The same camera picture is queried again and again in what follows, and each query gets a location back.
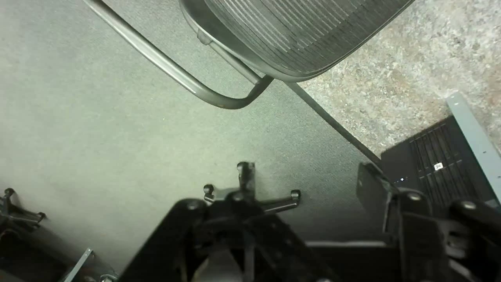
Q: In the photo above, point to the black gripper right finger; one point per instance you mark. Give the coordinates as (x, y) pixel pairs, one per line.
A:
(449, 245)

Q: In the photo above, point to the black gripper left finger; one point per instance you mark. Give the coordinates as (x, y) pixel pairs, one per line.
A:
(230, 240)

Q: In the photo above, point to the black chair caster base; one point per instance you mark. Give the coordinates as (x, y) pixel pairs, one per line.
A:
(245, 181)
(17, 214)

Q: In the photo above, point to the grey mesh office chair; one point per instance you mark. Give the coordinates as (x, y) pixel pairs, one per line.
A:
(298, 37)

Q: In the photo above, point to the black PC tower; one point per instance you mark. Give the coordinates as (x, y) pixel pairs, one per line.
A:
(428, 151)

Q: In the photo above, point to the grey metal bar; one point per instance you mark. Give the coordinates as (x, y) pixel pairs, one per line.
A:
(79, 264)

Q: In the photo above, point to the black floor strip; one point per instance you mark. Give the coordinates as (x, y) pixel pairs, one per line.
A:
(334, 123)

